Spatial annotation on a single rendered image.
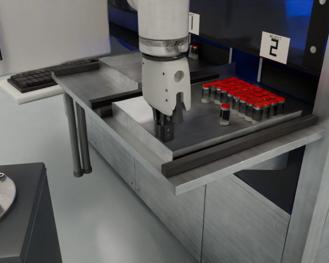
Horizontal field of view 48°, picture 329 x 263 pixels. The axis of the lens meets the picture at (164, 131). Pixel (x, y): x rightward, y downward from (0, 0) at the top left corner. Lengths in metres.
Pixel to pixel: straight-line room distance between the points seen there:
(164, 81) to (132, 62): 0.64
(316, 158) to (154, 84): 0.45
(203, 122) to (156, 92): 0.22
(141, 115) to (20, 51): 0.72
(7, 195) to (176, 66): 0.36
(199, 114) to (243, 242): 0.54
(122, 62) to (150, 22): 0.64
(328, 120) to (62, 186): 1.63
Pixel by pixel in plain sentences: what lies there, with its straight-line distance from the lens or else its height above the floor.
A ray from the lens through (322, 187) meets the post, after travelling 0.96.
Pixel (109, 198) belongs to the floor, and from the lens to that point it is 2.05.
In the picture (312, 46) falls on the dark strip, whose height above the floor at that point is 1.05.
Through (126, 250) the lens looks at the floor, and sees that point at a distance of 1.75.
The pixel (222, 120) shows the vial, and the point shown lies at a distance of 0.82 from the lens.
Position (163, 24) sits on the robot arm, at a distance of 0.59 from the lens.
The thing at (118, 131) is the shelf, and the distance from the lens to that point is 0.80.
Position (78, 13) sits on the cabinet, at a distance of 1.54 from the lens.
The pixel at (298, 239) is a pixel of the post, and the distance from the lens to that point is 1.07.
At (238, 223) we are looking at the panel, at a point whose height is 0.44.
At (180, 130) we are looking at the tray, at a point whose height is 0.88.
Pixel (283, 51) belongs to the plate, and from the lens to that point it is 0.92.
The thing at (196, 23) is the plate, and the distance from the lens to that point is 1.16.
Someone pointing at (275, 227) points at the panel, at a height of 0.53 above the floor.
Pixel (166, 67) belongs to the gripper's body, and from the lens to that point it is 0.61.
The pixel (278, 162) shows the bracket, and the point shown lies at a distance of 0.96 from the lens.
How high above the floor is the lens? 1.25
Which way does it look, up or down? 28 degrees down
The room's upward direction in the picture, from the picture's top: straight up
